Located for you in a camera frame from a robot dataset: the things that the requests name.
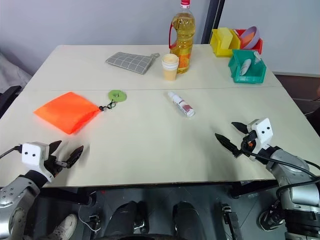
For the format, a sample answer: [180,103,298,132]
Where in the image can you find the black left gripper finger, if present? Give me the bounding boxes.
[48,140,63,158]
[64,145,85,169]

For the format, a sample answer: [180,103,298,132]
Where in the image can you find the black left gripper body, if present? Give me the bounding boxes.
[43,152,71,179]

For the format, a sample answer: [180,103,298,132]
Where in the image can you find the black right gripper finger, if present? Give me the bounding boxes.
[214,132,243,158]
[231,121,250,138]

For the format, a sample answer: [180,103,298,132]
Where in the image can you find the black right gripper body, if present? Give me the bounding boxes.
[240,130,259,159]

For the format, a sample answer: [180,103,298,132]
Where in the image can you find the green plastic bin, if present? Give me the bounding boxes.
[227,48,268,84]

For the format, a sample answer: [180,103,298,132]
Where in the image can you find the white grey tube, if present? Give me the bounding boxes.
[239,58,254,77]

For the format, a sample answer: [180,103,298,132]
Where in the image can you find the white sneaker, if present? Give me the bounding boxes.
[40,213,79,240]

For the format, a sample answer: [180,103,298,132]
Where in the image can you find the white spray bottle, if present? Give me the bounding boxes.
[167,91,196,119]

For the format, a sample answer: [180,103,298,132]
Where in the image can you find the black chair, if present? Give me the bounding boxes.
[0,85,22,119]

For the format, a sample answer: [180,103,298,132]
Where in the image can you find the green round disc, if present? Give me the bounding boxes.
[107,89,129,103]

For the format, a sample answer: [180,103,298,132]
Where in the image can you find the dark rounded shape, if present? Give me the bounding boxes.
[103,200,146,240]
[171,200,204,240]

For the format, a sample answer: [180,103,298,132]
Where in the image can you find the red plastic bin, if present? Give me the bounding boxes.
[233,28,264,55]

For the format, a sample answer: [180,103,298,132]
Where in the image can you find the yellow plastic bin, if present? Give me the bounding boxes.
[209,27,242,58]

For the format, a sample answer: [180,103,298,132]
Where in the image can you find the purple plastic bowl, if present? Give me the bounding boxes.
[239,25,262,50]

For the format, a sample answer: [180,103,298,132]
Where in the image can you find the stacked cream paper cups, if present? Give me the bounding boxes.
[161,53,180,82]

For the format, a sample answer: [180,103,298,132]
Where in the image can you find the yellow cooking oil bottle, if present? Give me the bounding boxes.
[168,0,196,75]

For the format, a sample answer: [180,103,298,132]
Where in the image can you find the grey checked pot holder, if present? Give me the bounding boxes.
[104,51,161,76]

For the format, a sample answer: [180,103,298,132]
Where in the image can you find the dark metal pole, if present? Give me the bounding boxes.
[200,0,221,46]

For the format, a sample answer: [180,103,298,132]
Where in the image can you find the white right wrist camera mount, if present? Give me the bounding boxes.
[245,117,273,155]

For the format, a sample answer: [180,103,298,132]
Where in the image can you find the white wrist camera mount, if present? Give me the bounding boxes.
[245,117,273,155]
[20,141,55,184]

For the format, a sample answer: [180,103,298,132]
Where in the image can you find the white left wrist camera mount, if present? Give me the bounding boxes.
[20,141,55,184]

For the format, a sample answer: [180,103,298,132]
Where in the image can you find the black table frame bar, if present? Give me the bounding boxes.
[39,186,98,206]
[229,179,279,199]

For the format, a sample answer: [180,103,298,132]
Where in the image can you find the orange drawstring pouch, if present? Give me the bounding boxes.
[33,91,118,136]

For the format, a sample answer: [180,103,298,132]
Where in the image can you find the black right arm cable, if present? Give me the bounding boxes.
[248,151,320,204]

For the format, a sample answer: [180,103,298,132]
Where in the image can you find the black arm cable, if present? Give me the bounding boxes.
[248,151,320,204]
[0,145,25,160]

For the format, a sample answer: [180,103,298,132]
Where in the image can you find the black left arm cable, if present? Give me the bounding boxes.
[0,145,25,160]

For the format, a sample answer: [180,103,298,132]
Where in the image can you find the thin white floor cable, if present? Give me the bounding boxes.
[78,204,99,232]

